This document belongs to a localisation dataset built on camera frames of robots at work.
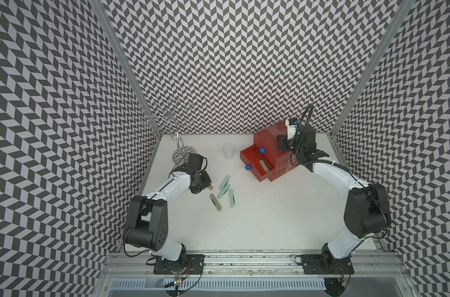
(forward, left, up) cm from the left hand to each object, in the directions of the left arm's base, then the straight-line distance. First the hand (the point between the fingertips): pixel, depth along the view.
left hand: (207, 185), depth 90 cm
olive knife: (+2, -1, -6) cm, 6 cm away
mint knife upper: (+4, -8, -4) cm, 10 cm away
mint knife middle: (-1, -8, -5) cm, 9 cm away
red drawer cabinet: (+4, -36, +11) cm, 38 cm away
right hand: (+16, -34, +13) cm, 40 cm away
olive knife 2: (-6, -4, -6) cm, 9 cm away
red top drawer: (+18, -30, +13) cm, 37 cm away
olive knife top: (+9, -29, +3) cm, 30 cm away
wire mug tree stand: (+21, +17, +26) cm, 37 cm away
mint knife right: (-5, -12, -5) cm, 14 cm away
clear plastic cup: (+23, -10, -1) cm, 25 cm away
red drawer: (+15, -22, +5) cm, 27 cm away
